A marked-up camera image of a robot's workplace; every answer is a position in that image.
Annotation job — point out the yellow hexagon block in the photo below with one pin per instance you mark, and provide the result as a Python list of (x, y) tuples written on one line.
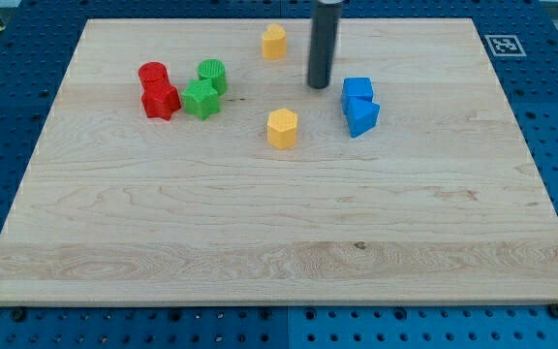
[(282, 128)]

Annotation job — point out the wooden board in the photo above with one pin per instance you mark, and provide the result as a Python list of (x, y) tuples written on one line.
[(440, 203)]

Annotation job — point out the blue triangle block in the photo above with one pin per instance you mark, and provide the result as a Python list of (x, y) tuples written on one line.
[(361, 116)]

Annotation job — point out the green star block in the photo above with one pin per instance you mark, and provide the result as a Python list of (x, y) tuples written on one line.
[(200, 98)]

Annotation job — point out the blue cube block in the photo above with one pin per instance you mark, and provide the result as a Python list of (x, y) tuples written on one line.
[(356, 87)]

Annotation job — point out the green cylinder block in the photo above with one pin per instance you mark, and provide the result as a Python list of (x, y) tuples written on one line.
[(214, 70)]

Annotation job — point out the yellow heart block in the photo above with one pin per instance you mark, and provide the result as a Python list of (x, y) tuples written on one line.
[(274, 42)]

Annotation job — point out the red star block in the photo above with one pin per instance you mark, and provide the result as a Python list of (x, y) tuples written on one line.
[(160, 100)]

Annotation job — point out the red cylinder block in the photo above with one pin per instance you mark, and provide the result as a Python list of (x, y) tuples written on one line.
[(153, 74)]

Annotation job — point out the white fiducial marker tag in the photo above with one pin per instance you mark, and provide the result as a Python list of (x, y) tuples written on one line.
[(504, 45)]

